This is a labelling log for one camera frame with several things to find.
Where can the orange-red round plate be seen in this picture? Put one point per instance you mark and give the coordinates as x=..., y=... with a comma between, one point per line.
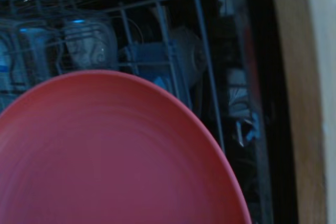
x=113, y=153

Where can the blue plastic rack clip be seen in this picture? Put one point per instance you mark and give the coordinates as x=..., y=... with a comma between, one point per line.
x=149, y=58

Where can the glass with swirl pattern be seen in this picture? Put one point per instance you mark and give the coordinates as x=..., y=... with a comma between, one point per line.
x=89, y=43

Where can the wooden countertop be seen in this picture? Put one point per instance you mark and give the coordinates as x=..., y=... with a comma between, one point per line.
x=307, y=98

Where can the dishwasher rack side rail roller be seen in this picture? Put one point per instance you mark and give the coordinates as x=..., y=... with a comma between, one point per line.
x=242, y=103

